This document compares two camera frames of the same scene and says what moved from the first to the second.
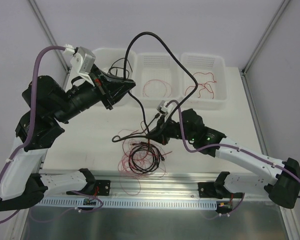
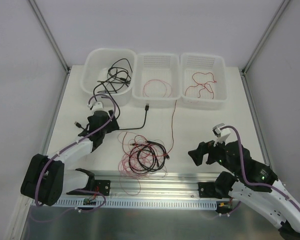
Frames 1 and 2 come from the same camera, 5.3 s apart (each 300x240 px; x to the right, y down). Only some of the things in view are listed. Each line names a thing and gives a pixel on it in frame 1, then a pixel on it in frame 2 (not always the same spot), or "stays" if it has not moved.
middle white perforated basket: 158,79 stays
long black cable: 162,42 → 147,108
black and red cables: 139,158 stays
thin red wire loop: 162,81 stays
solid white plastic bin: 121,63 stays
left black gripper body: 103,92 → 110,122
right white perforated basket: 209,71 stays
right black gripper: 163,130 → 210,154
